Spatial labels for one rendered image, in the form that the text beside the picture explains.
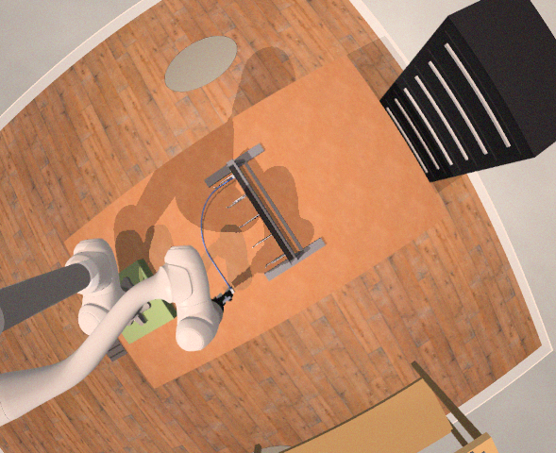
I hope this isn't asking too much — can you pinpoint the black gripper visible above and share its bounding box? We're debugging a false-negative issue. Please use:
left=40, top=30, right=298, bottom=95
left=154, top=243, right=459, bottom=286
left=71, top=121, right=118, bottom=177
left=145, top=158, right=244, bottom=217
left=211, top=288, right=233, bottom=313

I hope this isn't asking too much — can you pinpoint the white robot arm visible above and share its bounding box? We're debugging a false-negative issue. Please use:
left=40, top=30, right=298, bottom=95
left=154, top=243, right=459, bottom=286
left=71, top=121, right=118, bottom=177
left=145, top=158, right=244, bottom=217
left=0, top=239, right=223, bottom=427

